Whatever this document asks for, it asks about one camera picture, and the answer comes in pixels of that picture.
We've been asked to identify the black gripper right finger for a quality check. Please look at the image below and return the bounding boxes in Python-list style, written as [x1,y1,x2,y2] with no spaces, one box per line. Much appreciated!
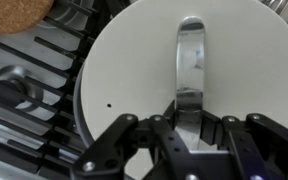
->
[200,111,288,180]

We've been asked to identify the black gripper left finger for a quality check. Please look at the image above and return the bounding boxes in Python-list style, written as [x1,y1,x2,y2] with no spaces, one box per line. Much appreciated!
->
[70,99,192,180]

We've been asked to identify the steel gas cooktop black grates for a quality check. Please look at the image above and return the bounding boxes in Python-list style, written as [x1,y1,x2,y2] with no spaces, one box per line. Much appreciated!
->
[0,0,133,180]

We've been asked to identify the white pot lid steel handle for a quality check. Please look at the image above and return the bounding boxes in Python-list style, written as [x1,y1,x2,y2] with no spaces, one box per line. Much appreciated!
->
[80,0,288,180]

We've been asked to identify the round cork trivet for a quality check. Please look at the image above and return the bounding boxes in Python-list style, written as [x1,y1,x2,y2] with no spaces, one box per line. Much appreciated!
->
[0,0,56,35]

